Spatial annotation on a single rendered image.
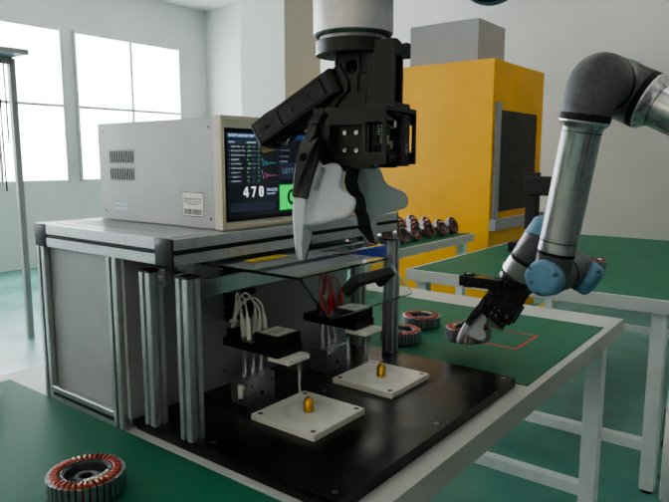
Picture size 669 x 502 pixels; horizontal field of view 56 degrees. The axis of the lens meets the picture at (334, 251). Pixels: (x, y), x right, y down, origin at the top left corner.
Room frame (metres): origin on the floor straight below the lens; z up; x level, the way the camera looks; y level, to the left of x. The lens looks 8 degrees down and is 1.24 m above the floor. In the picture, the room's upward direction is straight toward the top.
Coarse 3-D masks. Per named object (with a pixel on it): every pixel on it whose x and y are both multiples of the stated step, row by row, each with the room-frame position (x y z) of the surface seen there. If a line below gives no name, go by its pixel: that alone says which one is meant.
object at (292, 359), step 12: (240, 336) 1.20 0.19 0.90; (252, 336) 1.19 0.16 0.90; (264, 336) 1.13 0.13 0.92; (276, 336) 1.12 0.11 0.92; (288, 336) 1.13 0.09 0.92; (300, 336) 1.15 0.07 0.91; (240, 348) 1.16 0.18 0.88; (252, 348) 1.14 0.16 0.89; (264, 348) 1.12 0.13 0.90; (276, 348) 1.11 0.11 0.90; (288, 348) 1.13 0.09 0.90; (300, 348) 1.15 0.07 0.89; (252, 360) 1.19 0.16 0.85; (276, 360) 1.11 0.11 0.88; (288, 360) 1.10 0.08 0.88; (300, 360) 1.12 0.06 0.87; (252, 372) 1.19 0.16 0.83
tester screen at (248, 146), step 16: (240, 144) 1.15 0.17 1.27; (256, 144) 1.19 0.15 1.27; (288, 144) 1.26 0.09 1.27; (240, 160) 1.15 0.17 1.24; (256, 160) 1.19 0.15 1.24; (272, 160) 1.22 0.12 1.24; (288, 160) 1.26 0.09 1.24; (240, 176) 1.15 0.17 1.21; (256, 176) 1.19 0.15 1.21; (272, 176) 1.22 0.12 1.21; (240, 192) 1.15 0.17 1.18; (272, 192) 1.22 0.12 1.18
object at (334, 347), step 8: (320, 344) 1.39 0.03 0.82; (336, 344) 1.39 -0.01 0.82; (344, 344) 1.39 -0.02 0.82; (312, 352) 1.37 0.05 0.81; (320, 352) 1.35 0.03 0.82; (328, 352) 1.34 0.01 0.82; (336, 352) 1.37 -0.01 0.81; (344, 352) 1.39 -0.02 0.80; (312, 360) 1.37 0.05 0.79; (320, 360) 1.35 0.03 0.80; (328, 360) 1.34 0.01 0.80; (336, 360) 1.37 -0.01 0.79; (344, 360) 1.39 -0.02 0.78; (312, 368) 1.37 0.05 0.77; (320, 368) 1.35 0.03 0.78; (328, 368) 1.34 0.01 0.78; (336, 368) 1.37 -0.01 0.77
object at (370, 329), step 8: (312, 312) 1.39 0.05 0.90; (360, 312) 1.31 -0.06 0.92; (368, 312) 1.34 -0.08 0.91; (304, 320) 1.38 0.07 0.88; (312, 320) 1.37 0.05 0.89; (320, 320) 1.35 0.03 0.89; (336, 320) 1.33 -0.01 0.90; (344, 320) 1.32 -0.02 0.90; (352, 320) 1.30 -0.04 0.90; (360, 320) 1.31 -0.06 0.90; (368, 320) 1.33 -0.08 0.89; (328, 328) 1.38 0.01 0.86; (344, 328) 1.31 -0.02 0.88; (352, 328) 1.30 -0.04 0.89; (360, 328) 1.31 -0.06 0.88; (368, 328) 1.32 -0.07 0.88; (376, 328) 1.32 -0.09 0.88; (328, 336) 1.38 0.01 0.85; (328, 344) 1.38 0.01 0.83
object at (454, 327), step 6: (450, 324) 1.54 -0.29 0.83; (456, 324) 1.55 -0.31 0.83; (462, 324) 1.56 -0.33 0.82; (486, 324) 1.54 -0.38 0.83; (450, 330) 1.50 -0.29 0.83; (456, 330) 1.49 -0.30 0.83; (486, 330) 1.49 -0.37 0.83; (450, 336) 1.50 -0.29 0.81; (456, 336) 1.48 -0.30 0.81; (468, 336) 1.47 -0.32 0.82; (462, 342) 1.47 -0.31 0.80; (468, 342) 1.47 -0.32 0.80; (474, 342) 1.47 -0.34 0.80; (480, 342) 1.47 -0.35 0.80; (486, 342) 1.49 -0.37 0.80
